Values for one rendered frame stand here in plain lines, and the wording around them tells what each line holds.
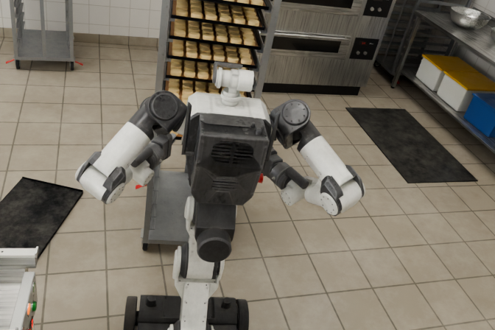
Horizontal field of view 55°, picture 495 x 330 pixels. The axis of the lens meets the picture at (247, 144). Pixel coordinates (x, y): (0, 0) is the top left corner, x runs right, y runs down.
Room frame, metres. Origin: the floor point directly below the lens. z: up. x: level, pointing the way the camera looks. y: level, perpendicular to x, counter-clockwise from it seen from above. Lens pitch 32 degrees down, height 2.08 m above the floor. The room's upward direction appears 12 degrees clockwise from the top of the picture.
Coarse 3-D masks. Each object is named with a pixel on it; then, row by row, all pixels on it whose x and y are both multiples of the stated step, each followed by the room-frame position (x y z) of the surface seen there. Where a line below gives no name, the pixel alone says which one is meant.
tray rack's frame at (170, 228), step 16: (160, 176) 2.45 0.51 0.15; (176, 176) 2.49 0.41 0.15; (160, 192) 2.30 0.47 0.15; (176, 192) 2.33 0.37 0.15; (160, 208) 2.15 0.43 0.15; (176, 208) 2.18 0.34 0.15; (160, 224) 2.02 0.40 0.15; (176, 224) 2.05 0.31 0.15; (160, 240) 1.90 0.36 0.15; (176, 240) 1.92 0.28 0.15
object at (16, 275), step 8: (0, 272) 0.95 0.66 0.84; (8, 272) 0.96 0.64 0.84; (16, 272) 0.96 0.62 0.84; (0, 280) 0.92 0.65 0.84; (8, 280) 0.93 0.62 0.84; (16, 280) 0.93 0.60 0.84; (0, 288) 0.90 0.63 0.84; (8, 288) 0.90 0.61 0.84; (16, 288) 0.91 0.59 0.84; (0, 296) 0.87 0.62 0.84; (8, 296) 0.87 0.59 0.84; (16, 296) 0.88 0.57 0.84; (0, 304) 0.84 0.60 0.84; (8, 304) 0.85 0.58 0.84; (0, 312) 0.82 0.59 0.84; (8, 312) 0.82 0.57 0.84; (0, 320) 0.79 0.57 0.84; (8, 320) 0.80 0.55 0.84; (0, 328) 0.77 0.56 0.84; (8, 328) 0.78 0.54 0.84; (32, 328) 0.99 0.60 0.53
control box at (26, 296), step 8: (24, 272) 0.97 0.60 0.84; (32, 272) 0.98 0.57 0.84; (24, 280) 0.94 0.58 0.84; (32, 280) 0.95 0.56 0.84; (24, 288) 0.91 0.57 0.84; (32, 288) 0.93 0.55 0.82; (24, 296) 0.89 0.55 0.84; (32, 296) 0.93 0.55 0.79; (16, 304) 0.85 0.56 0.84; (24, 304) 0.86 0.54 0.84; (16, 312) 0.83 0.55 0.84; (24, 312) 0.84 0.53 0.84; (32, 312) 0.91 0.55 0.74; (16, 320) 0.81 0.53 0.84; (24, 320) 0.82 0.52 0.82
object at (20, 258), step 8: (0, 248) 0.99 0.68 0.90; (8, 248) 1.00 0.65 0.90; (16, 248) 1.00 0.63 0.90; (24, 248) 1.01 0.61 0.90; (32, 248) 1.02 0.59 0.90; (0, 256) 0.96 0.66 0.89; (8, 256) 0.97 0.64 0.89; (16, 256) 0.98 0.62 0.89; (24, 256) 0.98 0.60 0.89; (32, 256) 0.99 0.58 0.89; (0, 264) 0.96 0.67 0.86; (8, 264) 0.97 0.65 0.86; (16, 264) 0.98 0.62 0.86; (24, 264) 0.98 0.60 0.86; (32, 264) 0.99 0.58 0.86
